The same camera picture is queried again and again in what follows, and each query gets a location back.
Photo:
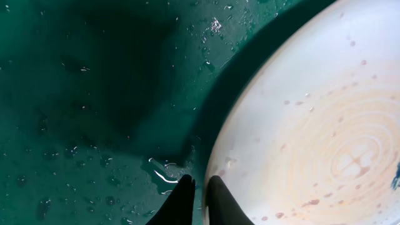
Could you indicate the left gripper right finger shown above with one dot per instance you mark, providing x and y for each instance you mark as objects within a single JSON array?
[{"x": 222, "y": 207}]

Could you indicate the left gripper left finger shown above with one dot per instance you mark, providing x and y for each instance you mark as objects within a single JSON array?
[{"x": 178, "y": 203}]

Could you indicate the light blue plate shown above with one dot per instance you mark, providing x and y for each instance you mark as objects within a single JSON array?
[{"x": 314, "y": 136}]

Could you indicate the teal plastic tray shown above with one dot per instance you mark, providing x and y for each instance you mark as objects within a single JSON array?
[{"x": 105, "y": 105}]

